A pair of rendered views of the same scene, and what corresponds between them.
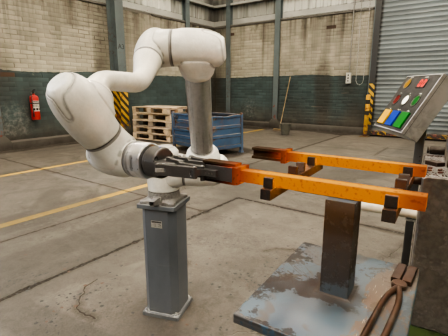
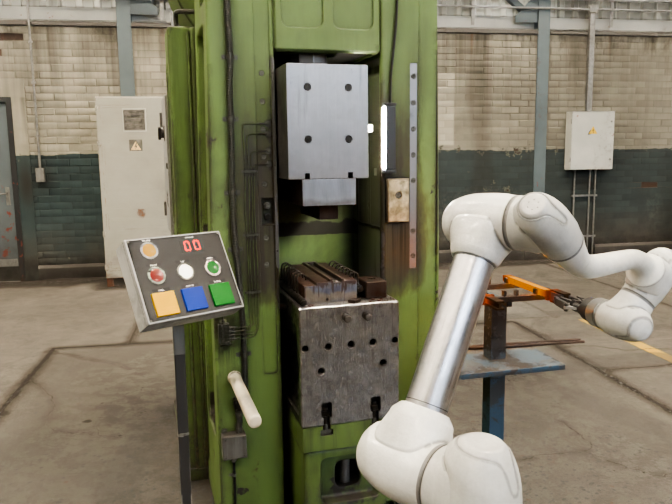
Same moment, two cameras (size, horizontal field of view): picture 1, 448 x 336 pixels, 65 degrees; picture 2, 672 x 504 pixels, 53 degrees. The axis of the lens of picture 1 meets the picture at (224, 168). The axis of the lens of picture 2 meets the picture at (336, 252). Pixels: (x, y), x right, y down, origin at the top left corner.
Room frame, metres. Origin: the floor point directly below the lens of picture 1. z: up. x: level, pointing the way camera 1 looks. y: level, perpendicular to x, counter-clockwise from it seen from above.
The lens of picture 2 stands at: (2.81, 0.97, 1.46)
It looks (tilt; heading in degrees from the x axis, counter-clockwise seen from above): 8 degrees down; 224
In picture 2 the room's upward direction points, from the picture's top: 1 degrees counter-clockwise
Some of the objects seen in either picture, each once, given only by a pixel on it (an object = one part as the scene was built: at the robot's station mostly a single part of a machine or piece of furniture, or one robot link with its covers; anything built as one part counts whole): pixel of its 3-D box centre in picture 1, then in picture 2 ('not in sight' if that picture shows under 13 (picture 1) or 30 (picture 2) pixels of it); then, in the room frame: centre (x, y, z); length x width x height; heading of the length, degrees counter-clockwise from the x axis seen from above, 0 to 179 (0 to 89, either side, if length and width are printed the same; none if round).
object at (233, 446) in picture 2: not in sight; (233, 444); (1.35, -0.98, 0.36); 0.09 x 0.07 x 0.12; 151
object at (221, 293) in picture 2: (402, 120); (221, 294); (1.53, -0.77, 1.01); 0.07 x 0.05 x 0.07; 176
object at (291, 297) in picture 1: (336, 292); (494, 359); (0.70, -0.25, 0.70); 0.40 x 0.30 x 0.02; 148
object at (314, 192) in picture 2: not in sight; (314, 189); (0.99, -0.88, 1.32); 0.42 x 0.20 x 0.10; 61
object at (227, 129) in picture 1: (206, 131); not in sight; (6.55, 0.32, 0.36); 1.20 x 0.80 x 0.72; 42
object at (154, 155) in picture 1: (167, 163); (587, 308); (0.81, 0.13, 0.97); 0.09 x 0.08 x 0.07; 57
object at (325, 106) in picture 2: not in sight; (323, 124); (0.96, -0.86, 1.56); 0.42 x 0.39 x 0.40; 61
